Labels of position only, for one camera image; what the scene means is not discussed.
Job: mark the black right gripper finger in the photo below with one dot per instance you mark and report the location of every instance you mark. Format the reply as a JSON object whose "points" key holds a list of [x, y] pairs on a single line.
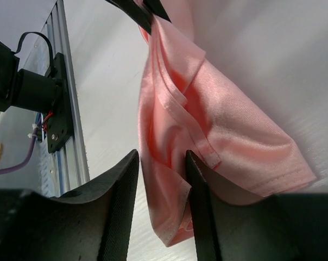
{"points": [[142, 14], [156, 8]]}

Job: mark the pink satin napkin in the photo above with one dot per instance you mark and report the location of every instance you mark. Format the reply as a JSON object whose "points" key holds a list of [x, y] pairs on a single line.
{"points": [[188, 104]]}

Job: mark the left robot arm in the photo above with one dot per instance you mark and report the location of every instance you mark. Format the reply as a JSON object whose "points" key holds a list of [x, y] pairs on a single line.
{"points": [[23, 88]]}

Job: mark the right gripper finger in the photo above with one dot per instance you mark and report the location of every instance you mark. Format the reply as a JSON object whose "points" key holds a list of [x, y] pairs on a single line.
{"points": [[231, 223], [90, 222]]}

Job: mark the aluminium front rail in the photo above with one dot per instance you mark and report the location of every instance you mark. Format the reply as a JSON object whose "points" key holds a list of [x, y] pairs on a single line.
{"points": [[53, 174]]}

